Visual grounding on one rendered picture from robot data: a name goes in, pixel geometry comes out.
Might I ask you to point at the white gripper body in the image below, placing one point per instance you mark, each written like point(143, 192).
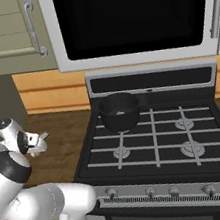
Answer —
point(38, 145)

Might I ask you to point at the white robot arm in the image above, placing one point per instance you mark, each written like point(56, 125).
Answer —
point(33, 202)

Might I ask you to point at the black cooking pot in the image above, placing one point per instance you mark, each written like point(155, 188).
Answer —
point(121, 122)

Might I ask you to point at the pale garlic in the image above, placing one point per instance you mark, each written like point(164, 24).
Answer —
point(120, 112)

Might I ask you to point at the silver stove knob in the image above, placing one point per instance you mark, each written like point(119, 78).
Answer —
point(111, 193)
point(174, 191)
point(208, 189)
point(149, 191)

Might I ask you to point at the green cupboard door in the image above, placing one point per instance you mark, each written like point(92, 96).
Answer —
point(1, 32)

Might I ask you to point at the black and silver stove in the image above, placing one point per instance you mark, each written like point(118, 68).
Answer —
point(162, 147)

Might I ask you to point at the silver microwave oven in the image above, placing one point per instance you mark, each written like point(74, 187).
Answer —
point(133, 17)

